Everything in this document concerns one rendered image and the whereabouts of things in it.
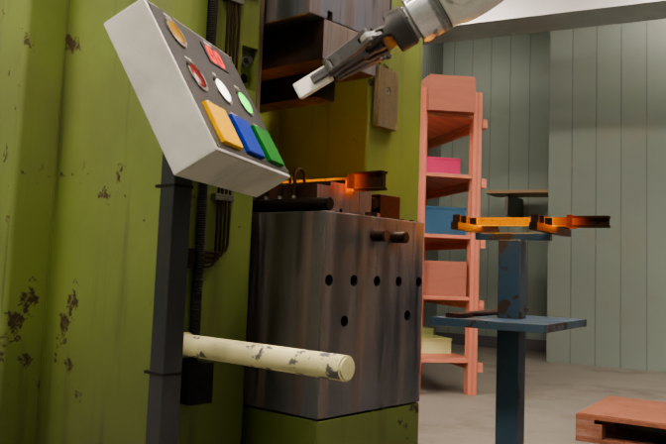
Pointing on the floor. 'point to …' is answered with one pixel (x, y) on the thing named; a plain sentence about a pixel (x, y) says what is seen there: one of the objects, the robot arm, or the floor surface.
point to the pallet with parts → (587, 429)
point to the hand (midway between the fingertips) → (313, 82)
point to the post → (168, 308)
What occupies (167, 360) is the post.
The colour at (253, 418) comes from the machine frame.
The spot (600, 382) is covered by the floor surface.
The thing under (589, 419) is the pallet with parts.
